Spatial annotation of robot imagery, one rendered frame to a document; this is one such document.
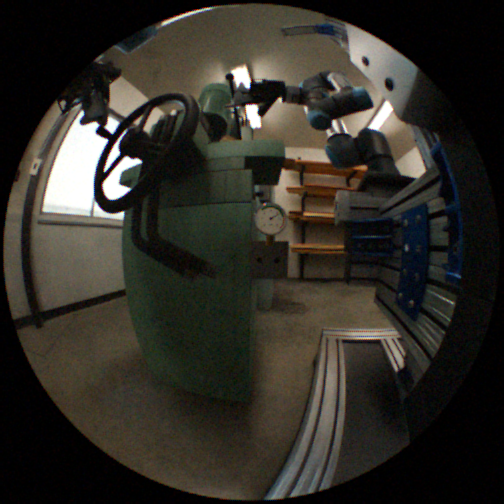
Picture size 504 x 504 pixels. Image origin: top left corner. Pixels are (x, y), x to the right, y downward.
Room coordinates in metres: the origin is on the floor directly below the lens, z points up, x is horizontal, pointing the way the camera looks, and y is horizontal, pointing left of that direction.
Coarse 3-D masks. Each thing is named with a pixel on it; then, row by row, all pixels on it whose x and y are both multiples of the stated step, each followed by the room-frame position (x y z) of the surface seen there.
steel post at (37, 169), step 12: (60, 120) 0.07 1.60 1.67; (48, 144) 0.09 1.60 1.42; (36, 168) 0.06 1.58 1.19; (36, 180) 0.10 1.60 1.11; (24, 204) 0.03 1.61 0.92; (24, 216) 0.05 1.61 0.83; (24, 228) 0.06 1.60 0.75; (24, 240) 0.07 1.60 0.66; (24, 252) 0.07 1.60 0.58; (24, 264) 0.06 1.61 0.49; (24, 276) 0.04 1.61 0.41; (36, 300) 0.12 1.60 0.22; (36, 312) 0.09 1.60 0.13; (36, 324) 0.04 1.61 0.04
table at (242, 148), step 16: (192, 144) 0.27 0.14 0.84; (208, 144) 0.35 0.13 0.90; (224, 144) 0.34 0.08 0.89; (240, 144) 0.34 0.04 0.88; (256, 144) 0.34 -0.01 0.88; (272, 144) 0.34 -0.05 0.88; (192, 160) 0.34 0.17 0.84; (256, 160) 0.36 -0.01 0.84; (272, 160) 0.36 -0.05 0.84; (128, 176) 0.37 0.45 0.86; (256, 176) 0.47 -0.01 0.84; (272, 176) 0.46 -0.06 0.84
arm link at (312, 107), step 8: (304, 104) 0.31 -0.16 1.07; (312, 104) 0.28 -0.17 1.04; (320, 104) 0.26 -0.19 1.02; (328, 104) 0.24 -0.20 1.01; (312, 112) 0.28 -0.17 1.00; (320, 112) 0.27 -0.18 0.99; (328, 112) 0.26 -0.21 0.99; (336, 112) 0.25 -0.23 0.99; (312, 120) 0.30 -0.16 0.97; (320, 120) 0.29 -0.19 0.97; (328, 120) 0.28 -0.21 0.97; (320, 128) 0.32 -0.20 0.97; (328, 128) 0.31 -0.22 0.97
